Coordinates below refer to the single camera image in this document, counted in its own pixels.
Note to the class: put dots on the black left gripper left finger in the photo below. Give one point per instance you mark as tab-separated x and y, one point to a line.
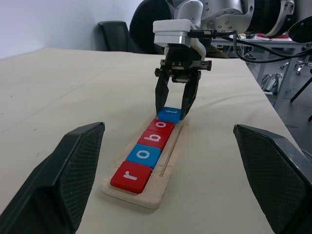
53	190

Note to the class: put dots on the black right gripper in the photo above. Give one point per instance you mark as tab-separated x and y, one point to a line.
181	57

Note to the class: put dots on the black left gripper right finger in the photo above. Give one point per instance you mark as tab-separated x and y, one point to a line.
280	185

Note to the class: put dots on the blue tile letter t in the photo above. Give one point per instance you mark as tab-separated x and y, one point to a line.
170	116

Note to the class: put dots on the red tile o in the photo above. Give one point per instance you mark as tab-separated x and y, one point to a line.
154	126

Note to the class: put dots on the red tile letter b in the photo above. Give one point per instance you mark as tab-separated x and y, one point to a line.
148	141

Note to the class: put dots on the blue tile letter o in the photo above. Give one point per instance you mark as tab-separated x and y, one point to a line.
136	157

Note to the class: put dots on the red tile letter r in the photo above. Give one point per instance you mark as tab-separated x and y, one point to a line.
136	180

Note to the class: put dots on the light wooden letter tray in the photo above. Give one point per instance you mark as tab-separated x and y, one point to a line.
156	195

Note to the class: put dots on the person in dark clothing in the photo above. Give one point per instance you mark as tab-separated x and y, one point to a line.
148	24

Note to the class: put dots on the black office chair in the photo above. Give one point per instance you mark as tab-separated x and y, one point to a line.
114	34

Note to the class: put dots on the silver metal parts pile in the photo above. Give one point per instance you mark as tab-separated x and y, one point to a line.
270	83

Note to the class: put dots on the black slanted stand leg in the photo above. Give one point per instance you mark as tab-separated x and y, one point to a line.
301	91

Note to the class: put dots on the red item on desk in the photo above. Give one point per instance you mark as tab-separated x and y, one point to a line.
262	35

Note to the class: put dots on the office chair caster base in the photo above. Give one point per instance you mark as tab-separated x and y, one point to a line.
301	65

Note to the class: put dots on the black round disc object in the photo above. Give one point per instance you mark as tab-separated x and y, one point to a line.
302	30

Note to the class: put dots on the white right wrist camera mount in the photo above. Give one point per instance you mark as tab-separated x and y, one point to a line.
170	25

